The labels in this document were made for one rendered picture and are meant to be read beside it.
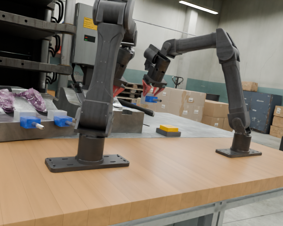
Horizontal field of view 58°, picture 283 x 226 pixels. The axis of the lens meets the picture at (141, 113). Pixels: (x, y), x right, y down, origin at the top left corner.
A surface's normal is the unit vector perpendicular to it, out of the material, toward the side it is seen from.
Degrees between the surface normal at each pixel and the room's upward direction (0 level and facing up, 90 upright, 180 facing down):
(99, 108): 79
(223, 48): 90
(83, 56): 90
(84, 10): 90
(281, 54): 90
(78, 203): 0
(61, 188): 0
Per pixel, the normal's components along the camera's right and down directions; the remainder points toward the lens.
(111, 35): -0.04, -0.07
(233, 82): -0.54, 0.02
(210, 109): -0.80, -0.04
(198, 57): 0.46, 0.18
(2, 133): 0.74, 0.19
